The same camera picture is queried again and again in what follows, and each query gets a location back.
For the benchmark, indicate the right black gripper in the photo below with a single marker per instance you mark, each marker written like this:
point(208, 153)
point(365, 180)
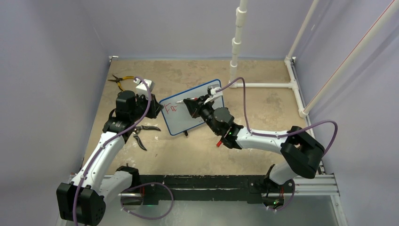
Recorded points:
point(195, 107)

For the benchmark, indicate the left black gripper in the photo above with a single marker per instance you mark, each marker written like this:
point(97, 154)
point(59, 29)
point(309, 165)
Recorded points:
point(155, 107)

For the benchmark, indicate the red capped whiteboard marker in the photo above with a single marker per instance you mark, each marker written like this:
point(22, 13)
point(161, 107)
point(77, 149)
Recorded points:
point(186, 99)

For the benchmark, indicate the blue framed whiteboard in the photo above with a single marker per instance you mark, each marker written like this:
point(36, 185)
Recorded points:
point(178, 109)

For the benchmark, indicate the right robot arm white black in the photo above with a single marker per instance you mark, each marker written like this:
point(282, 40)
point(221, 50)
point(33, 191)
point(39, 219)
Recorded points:
point(302, 153)

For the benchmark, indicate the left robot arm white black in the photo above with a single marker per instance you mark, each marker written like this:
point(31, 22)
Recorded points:
point(84, 199)

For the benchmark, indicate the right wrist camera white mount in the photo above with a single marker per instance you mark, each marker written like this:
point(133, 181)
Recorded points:
point(214, 92)

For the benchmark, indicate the black handled cutters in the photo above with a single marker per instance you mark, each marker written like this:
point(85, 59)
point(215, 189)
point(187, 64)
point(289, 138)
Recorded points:
point(143, 131)

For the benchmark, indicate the yellow handled pliers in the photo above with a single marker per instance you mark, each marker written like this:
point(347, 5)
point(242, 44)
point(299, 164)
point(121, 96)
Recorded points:
point(118, 80)

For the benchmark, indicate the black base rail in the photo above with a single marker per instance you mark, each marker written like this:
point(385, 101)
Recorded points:
point(253, 189)

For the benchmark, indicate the aluminium frame rail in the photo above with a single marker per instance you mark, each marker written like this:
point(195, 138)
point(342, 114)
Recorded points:
point(323, 184)

